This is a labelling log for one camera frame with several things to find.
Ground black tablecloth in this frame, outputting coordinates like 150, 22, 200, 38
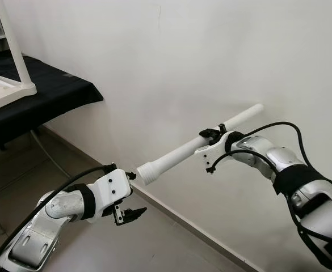
0, 54, 104, 154

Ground white plastic table top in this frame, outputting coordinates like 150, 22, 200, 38
0, 71, 37, 116

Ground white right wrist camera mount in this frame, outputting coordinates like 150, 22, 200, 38
194, 131, 246, 171

